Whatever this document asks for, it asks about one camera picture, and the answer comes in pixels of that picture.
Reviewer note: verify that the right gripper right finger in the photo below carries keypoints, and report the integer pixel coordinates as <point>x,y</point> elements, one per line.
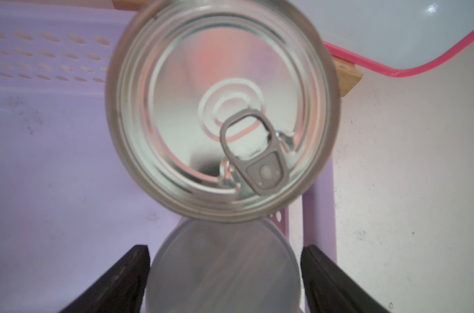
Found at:
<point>329,289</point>

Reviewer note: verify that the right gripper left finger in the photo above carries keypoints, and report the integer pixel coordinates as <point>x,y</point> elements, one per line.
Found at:
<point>120,289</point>

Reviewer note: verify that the small can white plastic lid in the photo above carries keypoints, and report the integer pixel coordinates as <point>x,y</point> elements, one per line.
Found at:
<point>215,267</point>

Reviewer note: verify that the blue Progresso soup can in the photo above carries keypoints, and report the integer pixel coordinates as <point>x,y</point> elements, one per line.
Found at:
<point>222,110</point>

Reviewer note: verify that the wooden board stand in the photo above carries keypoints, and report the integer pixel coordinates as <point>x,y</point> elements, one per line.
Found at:
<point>348,74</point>

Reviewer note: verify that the white board pink frame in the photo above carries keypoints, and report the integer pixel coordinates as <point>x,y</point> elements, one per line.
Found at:
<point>395,38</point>

